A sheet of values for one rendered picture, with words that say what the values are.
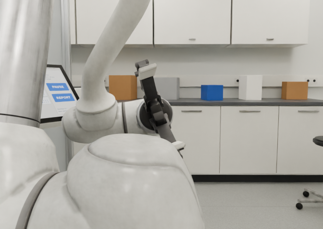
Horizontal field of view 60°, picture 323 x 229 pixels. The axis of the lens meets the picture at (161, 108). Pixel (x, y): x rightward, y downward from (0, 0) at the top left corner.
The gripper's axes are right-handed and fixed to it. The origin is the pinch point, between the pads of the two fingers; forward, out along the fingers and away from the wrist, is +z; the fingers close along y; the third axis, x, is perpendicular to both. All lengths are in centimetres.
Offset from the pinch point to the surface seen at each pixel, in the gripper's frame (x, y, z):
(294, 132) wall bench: 149, -60, -243
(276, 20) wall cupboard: 184, 64, -257
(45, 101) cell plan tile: -37, 22, -71
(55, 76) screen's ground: -33, 34, -83
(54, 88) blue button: -34, 28, -78
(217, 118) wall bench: 77, -18, -247
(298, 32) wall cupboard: 204, 42, -257
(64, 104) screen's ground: -31, 19, -76
